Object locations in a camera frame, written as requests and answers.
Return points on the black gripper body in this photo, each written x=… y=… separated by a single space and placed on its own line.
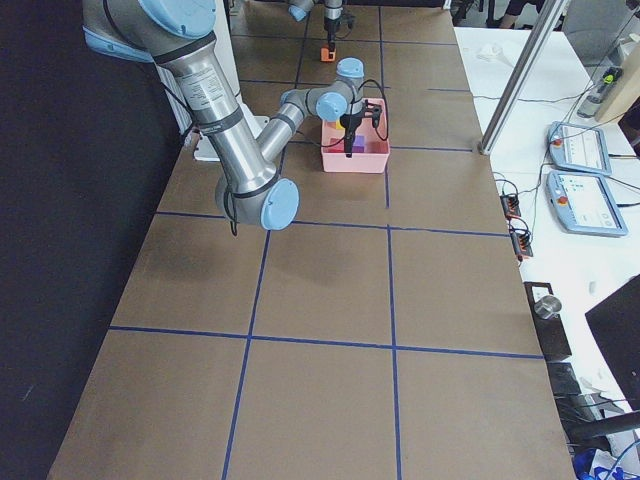
x=351 y=123
x=330 y=21

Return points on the purple foam block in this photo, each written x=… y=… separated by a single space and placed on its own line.
x=359 y=144

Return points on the orange foam block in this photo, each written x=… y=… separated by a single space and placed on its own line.
x=327 y=54

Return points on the red foam block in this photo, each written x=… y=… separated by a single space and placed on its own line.
x=335 y=145

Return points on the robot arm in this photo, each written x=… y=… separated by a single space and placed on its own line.
x=335 y=16
x=179 y=36

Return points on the pink plastic bin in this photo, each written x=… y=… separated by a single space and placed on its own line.
x=376 y=154

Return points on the upper orange connector board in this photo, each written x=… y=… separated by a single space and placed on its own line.
x=510 y=205

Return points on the orange connector board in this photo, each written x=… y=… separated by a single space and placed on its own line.
x=521 y=243
x=510 y=205

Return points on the lower orange connector board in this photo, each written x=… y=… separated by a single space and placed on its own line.
x=521 y=243

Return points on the white side table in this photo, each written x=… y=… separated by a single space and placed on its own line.
x=582 y=270

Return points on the upper teach pendant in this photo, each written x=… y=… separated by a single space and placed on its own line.
x=578 y=148

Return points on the teach pendant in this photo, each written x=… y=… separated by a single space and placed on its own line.
x=578 y=148
x=583 y=204

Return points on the lower teach pendant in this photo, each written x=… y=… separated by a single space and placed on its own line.
x=583 y=204

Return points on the grey handheld device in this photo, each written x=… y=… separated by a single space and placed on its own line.
x=599 y=92

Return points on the silver metal cylinder weight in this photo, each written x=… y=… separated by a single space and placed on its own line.
x=547 y=307

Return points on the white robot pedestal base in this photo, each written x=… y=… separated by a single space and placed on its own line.
x=224 y=55

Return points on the aluminium frame post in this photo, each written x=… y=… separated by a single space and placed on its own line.
x=537 y=39

